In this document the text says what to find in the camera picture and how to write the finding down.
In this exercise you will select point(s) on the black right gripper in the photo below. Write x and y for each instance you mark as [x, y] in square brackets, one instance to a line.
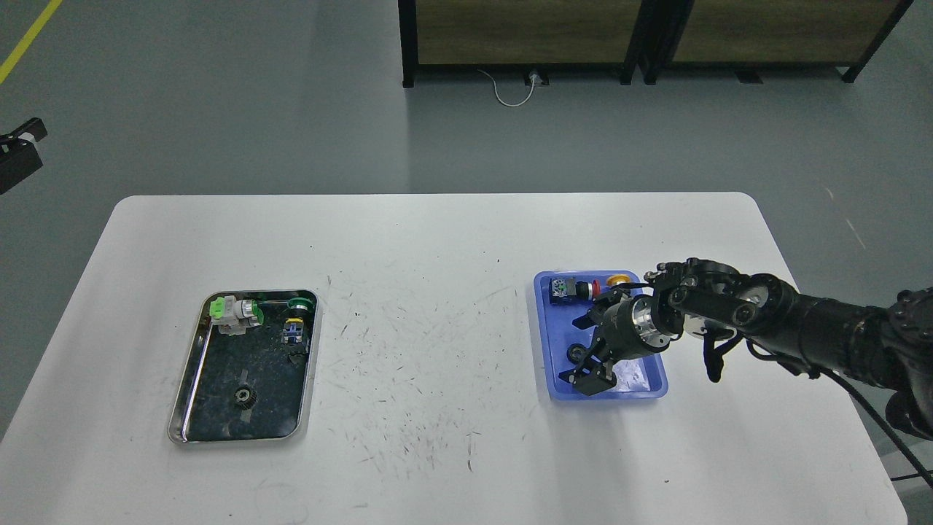
[623, 331]

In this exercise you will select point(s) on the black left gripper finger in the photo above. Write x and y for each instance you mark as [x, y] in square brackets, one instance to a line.
[19, 155]

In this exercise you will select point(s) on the black gear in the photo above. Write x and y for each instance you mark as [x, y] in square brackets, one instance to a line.
[244, 397]
[575, 353]

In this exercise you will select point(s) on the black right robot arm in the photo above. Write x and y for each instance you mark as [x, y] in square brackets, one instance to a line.
[882, 357]

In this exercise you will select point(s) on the blue plastic tray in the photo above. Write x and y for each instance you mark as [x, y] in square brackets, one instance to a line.
[641, 379]

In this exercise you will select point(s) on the silver metal tray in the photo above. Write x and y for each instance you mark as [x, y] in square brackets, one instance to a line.
[216, 365]

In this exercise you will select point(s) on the wooden cabinet right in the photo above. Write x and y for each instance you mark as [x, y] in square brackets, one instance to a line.
[747, 37]

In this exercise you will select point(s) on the wooden cabinet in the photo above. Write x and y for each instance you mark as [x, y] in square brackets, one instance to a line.
[747, 37]
[523, 36]

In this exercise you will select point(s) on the wooden cabinet left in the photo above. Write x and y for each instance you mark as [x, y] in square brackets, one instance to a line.
[523, 36]

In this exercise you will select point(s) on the red push button switch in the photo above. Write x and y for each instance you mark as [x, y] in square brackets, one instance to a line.
[563, 291]

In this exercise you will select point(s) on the yellow push button switch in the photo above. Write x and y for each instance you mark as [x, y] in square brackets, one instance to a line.
[620, 280]

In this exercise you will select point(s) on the light green push button switch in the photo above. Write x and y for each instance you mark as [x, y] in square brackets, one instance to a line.
[232, 316]

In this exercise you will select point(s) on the dark green push button switch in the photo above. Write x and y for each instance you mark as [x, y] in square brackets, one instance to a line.
[295, 330]

